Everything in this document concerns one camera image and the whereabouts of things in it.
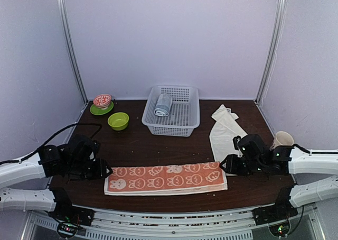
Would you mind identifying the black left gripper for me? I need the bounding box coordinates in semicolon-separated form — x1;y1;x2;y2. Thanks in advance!
67;157;112;180

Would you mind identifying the aluminium frame post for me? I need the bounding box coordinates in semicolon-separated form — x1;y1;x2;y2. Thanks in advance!
57;0;88;104
256;0;287;106

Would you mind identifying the rolled light blue towel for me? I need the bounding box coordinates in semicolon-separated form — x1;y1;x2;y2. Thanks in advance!
154;93;173;117

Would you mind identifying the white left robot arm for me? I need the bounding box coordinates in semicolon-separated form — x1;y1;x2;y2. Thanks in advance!
1;135;112;221

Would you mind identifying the white perforated plastic basket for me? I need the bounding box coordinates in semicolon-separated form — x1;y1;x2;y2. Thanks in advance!
142;85;200;137

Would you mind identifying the right aluminium frame post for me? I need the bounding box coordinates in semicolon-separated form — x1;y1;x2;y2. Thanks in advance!
256;0;287;106

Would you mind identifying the green plastic plate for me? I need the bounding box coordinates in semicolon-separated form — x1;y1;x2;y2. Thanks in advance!
90;101;114;116

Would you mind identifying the orange bunny pattern towel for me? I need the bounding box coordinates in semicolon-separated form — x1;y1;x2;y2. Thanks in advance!
104;162;228;196

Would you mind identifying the cream patterned cup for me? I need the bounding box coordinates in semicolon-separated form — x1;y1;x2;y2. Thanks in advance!
270;131;294;150

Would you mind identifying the cream white towel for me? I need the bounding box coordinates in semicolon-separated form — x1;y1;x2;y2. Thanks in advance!
209;104;247;162

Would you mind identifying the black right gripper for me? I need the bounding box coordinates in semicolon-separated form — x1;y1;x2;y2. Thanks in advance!
220;154;265;176

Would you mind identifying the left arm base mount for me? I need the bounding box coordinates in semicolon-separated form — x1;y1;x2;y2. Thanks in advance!
48;188;95;236

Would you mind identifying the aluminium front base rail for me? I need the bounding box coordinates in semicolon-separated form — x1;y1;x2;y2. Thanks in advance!
19;204;329;239

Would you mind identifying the red white patterned bowl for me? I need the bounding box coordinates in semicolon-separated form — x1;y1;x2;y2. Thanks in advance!
93;94;112;109

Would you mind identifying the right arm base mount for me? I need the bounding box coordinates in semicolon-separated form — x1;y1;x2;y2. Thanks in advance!
252;187;298;239

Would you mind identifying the left aluminium frame post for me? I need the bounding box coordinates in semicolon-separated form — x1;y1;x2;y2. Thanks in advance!
57;0;88;104

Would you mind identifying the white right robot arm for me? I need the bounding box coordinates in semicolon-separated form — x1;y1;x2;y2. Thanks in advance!
219;134;337;220

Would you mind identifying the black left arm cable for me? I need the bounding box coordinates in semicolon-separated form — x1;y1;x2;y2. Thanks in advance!
0;123;103;164

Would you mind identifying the green plastic bowl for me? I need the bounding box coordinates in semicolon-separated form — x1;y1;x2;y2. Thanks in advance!
107;112;129;131

